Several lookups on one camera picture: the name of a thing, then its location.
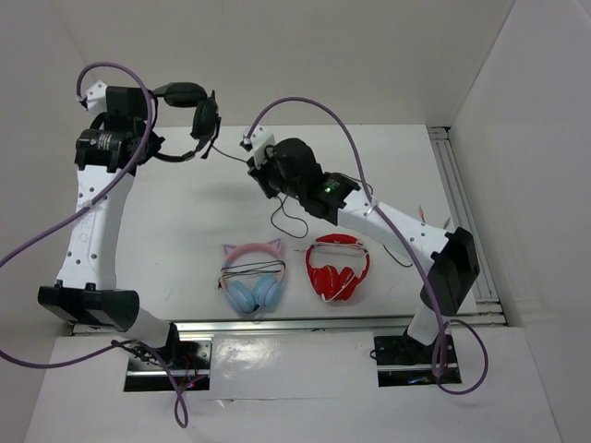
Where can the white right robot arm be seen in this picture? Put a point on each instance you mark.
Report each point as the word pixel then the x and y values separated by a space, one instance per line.
pixel 447 259

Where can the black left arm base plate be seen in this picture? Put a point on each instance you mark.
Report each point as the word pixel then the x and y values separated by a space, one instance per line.
pixel 191 369

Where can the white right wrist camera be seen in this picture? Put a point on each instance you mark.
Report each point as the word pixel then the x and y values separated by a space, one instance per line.
pixel 256 144

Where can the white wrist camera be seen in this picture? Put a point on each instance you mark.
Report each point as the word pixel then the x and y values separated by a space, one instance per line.
pixel 94 99
pixel 256 144

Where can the aluminium rail right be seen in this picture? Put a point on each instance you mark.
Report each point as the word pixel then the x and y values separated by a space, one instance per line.
pixel 488 304

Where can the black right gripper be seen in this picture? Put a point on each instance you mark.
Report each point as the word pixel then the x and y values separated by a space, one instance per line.
pixel 258 175

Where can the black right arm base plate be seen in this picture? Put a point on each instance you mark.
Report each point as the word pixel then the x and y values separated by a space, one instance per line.
pixel 402 361

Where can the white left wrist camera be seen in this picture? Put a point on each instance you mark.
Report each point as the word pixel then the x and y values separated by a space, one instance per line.
pixel 94 99

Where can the aluminium rail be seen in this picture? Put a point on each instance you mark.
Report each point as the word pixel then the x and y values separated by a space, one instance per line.
pixel 274 326
pixel 488 304

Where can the pink blue cat-ear headphones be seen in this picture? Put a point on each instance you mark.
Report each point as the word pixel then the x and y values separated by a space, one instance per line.
pixel 252 275

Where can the aluminium rail front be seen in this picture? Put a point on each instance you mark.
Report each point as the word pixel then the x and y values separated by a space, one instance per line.
pixel 274 326

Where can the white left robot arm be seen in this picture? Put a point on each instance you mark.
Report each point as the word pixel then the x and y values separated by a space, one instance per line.
pixel 85 291

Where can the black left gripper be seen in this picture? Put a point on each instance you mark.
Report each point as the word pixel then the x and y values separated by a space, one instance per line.
pixel 151 140

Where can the black wired headphones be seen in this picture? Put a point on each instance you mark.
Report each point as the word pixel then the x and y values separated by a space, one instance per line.
pixel 198 115

